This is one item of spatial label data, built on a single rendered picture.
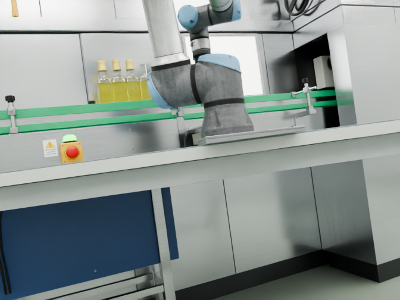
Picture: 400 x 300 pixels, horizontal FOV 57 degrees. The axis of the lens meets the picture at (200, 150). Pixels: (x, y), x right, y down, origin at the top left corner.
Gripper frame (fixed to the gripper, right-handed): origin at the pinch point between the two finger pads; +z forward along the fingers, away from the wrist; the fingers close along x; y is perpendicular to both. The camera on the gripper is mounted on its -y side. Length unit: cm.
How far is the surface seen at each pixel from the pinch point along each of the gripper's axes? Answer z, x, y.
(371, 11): -39, -95, 3
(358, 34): -28, -84, 3
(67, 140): 8, 52, 6
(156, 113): 0.6, 18.0, 13.0
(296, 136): 18, -1, -48
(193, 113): 0.9, -1.4, 22.3
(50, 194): 24, 60, -23
